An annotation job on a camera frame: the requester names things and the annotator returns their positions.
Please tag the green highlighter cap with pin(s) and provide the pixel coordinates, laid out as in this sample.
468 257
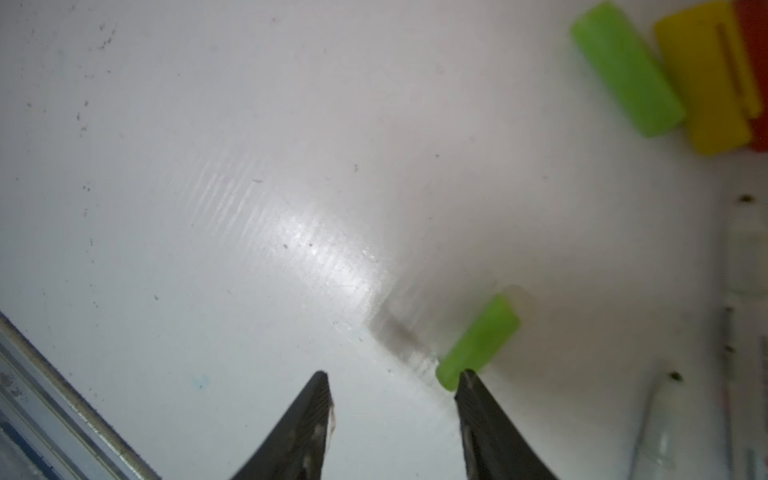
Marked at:
626 65
481 341

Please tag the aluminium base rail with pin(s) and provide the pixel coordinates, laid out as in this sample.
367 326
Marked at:
48 430

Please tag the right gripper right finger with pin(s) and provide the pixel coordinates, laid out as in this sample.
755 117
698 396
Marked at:
493 447

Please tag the red highlighter cap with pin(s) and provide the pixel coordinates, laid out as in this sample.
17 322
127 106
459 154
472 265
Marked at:
752 18

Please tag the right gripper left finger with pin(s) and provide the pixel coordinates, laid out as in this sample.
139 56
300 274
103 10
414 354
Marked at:
296 446

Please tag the yellow highlighter cap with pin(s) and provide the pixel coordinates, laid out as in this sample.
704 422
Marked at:
705 54

